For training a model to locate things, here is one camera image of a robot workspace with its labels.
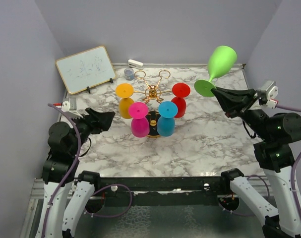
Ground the red wine glass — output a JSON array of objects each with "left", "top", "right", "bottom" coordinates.
[{"left": 171, "top": 83, "right": 190, "bottom": 118}]

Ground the orange wine glass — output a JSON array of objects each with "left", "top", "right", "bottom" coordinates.
[{"left": 115, "top": 83, "right": 134, "bottom": 119}]

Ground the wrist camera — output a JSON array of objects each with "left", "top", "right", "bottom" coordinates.
[
  {"left": 53, "top": 97, "right": 83, "bottom": 119},
  {"left": 256, "top": 80, "right": 278, "bottom": 109}
]

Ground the gold framed whiteboard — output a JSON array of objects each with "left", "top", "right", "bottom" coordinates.
[{"left": 55, "top": 46, "right": 116, "bottom": 95}]

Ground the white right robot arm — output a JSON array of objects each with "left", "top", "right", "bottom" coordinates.
[{"left": 211, "top": 87, "right": 301, "bottom": 238}]

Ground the small clear plastic jar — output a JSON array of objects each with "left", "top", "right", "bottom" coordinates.
[{"left": 124, "top": 67, "right": 134, "bottom": 81}]

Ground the blue wine glass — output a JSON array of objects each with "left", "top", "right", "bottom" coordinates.
[{"left": 157, "top": 101, "right": 178, "bottom": 137}]

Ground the pink wine glass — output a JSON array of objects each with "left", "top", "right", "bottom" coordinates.
[{"left": 128, "top": 102, "right": 150, "bottom": 138}]

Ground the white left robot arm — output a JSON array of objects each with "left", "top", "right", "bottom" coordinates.
[{"left": 36, "top": 108, "right": 115, "bottom": 238}]

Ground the gold wine glass rack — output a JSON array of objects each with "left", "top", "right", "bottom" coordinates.
[{"left": 134, "top": 69, "right": 171, "bottom": 138}]

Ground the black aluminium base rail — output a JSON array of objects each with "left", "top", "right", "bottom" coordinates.
[{"left": 91, "top": 175, "right": 232, "bottom": 207}]

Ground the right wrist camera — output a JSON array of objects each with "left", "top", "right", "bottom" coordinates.
[{"left": 256, "top": 80, "right": 278, "bottom": 109}]

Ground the green wine glass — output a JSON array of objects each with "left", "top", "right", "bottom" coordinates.
[{"left": 194, "top": 45, "right": 238, "bottom": 97}]

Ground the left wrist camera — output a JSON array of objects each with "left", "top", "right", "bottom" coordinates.
[{"left": 53, "top": 97, "right": 83, "bottom": 119}]

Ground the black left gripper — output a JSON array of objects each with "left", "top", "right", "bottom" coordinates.
[{"left": 70, "top": 107, "right": 116, "bottom": 154}]

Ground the white eraser block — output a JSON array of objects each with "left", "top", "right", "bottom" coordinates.
[{"left": 127, "top": 59, "right": 144, "bottom": 70}]

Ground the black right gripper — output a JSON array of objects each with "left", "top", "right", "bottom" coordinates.
[{"left": 212, "top": 85, "right": 272, "bottom": 138}]

